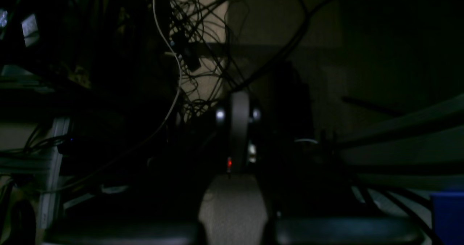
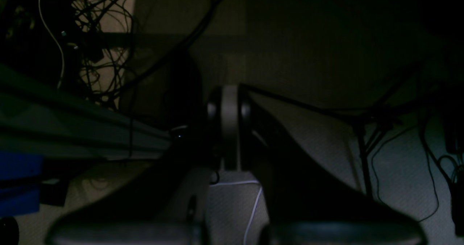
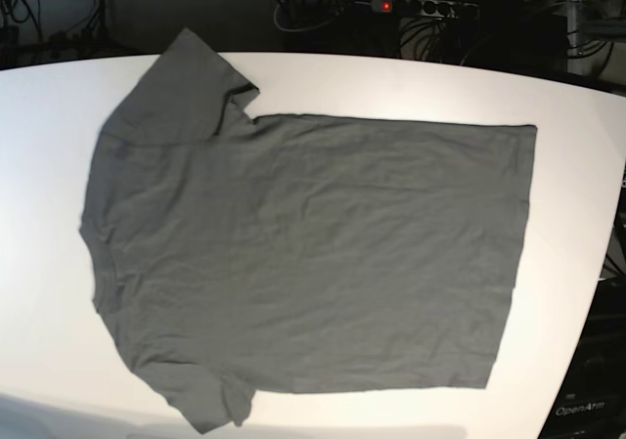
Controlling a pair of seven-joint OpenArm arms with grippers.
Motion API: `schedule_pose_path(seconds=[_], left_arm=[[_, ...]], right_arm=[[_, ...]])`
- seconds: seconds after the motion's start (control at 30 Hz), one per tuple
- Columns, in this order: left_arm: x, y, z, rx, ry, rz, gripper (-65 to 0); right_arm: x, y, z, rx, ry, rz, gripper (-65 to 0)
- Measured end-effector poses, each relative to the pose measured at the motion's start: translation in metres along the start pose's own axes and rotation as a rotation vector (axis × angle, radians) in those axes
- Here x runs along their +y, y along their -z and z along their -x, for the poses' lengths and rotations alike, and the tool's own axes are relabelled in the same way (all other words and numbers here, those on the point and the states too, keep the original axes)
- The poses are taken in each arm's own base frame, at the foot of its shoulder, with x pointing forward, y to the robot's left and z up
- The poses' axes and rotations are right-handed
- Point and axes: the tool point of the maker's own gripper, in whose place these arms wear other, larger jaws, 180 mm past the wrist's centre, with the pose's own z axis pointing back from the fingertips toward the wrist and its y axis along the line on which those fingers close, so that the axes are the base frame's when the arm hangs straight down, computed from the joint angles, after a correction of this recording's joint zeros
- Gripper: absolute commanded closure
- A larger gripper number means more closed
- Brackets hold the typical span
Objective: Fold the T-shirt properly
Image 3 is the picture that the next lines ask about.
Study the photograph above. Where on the black power strip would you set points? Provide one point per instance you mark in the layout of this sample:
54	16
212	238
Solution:
438	9

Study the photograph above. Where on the black OpenArm base box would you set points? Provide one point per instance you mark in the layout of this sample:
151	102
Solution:
591	399

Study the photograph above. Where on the grey T-shirt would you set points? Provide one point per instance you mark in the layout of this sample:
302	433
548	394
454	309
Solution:
297	253

